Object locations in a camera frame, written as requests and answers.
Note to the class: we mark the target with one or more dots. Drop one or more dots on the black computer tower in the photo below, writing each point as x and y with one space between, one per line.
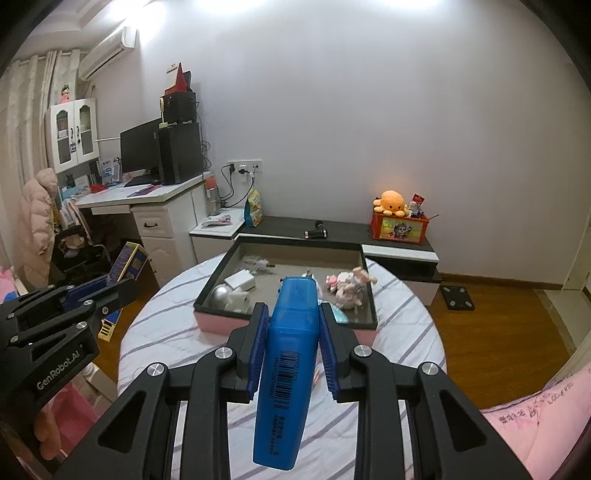
180 154

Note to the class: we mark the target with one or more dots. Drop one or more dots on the pink down jacket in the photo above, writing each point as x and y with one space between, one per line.
39 221

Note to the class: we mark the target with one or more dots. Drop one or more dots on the orange cap bottle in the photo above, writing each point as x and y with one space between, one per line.
210 194

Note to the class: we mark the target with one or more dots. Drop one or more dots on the white power adapter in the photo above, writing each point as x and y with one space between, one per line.
240 280

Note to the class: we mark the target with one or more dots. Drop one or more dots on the white door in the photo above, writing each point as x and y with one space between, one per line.
577 272

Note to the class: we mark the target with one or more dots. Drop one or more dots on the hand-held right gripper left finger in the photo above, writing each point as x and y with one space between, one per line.
258 350

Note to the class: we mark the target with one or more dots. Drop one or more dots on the small black speaker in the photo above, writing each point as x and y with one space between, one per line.
179 108

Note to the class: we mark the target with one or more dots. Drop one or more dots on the white nightstand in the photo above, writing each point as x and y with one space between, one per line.
217 230

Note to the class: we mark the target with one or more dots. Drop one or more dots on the pink storage box black rim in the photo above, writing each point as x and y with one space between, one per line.
217 318

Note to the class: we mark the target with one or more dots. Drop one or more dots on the pink printed blanket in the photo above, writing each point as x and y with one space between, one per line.
545 424

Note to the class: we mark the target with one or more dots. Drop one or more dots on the white glass door cabinet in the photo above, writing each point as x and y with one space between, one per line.
71 134

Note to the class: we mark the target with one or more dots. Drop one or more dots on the black bathroom scale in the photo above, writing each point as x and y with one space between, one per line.
457 297

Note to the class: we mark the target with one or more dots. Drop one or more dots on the white wall power outlet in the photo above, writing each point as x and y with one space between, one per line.
244 166

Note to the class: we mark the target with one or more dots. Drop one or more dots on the white desk drawer unit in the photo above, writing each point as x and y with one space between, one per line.
161 240

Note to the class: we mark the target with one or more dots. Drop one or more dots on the pink white plush toy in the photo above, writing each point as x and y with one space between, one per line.
348 286

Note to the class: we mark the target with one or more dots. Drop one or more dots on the teal packet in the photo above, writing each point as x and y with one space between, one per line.
334 314

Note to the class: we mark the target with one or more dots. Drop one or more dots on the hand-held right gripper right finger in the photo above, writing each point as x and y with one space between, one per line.
328 350

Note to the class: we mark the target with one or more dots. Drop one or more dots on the white animal figurine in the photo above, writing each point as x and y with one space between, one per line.
239 301

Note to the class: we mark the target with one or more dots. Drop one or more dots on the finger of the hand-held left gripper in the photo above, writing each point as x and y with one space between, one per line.
51 302
46 339

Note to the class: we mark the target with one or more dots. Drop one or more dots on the red triangular box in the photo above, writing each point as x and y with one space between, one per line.
179 81

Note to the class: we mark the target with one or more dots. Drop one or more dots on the pink pillow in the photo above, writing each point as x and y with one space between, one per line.
69 408

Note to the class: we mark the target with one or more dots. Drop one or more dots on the black flashlight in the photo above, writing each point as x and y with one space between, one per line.
317 230

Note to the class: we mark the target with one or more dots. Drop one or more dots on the red toy crate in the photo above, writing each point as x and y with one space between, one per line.
399 228

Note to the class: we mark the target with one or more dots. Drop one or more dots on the white bed frame post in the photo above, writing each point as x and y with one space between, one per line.
99 378

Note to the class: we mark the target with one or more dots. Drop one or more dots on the white desk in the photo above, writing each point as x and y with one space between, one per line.
138 196

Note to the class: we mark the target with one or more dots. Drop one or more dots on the blue gold rectangular box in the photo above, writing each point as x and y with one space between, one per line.
127 261

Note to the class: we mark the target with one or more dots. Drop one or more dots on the blue plastic case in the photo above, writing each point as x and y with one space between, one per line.
286 346

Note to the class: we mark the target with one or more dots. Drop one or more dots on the yellow blue snack bag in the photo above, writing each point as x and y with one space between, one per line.
254 210

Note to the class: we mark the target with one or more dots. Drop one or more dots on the low black top cabinet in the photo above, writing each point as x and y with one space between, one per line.
351 230

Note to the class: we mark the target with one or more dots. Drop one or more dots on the pink item on nightstand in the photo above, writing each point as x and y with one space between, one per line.
217 220

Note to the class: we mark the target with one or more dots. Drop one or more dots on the silver ball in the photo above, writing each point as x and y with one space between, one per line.
219 295

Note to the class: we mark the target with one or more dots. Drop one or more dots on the small doll figure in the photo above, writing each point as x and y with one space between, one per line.
66 93

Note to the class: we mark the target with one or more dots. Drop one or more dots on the white air conditioner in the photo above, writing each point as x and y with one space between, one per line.
108 53

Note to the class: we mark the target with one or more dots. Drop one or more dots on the beige curtain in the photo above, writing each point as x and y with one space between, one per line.
18 138

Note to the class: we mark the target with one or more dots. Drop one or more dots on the black office chair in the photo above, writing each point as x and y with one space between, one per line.
83 251

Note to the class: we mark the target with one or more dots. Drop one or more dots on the black computer monitor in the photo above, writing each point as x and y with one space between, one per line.
141 147

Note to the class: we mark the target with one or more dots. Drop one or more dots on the orange plush octopus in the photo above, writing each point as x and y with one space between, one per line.
391 203

